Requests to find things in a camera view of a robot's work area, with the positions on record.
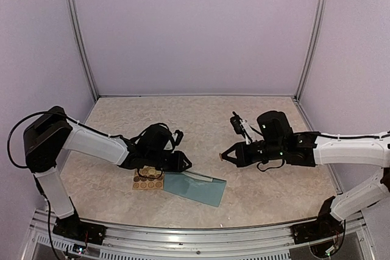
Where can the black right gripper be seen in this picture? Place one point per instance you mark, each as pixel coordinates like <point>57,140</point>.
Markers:
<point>242,159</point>

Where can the teal blue envelope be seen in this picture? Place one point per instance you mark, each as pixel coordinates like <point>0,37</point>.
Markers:
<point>209,193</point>

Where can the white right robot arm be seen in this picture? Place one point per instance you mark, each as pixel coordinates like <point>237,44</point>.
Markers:
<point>275,140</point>

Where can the aluminium frame post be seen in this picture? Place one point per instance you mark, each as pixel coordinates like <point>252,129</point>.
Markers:
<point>80,44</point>
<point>309,57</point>

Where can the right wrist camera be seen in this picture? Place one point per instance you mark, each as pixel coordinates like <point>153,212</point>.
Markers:
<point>241,127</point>

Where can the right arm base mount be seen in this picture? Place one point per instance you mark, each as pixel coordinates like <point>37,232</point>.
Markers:
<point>325,225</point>

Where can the round sticker seal sheet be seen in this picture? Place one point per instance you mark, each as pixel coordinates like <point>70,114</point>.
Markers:
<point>148,178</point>

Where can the left aluminium frame post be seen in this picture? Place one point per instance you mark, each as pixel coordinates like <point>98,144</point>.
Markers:
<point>80,44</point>

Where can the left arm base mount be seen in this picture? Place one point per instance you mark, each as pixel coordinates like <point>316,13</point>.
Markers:
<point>72,227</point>

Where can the aluminium front rail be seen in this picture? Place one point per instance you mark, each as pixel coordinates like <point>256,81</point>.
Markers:
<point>133,242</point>

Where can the right aluminium frame post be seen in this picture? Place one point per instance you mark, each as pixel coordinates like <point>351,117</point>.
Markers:
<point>309,57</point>

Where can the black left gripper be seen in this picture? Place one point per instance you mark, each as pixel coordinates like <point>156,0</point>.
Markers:
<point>180,165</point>

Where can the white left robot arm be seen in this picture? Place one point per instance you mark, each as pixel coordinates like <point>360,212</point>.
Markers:
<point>53,132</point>

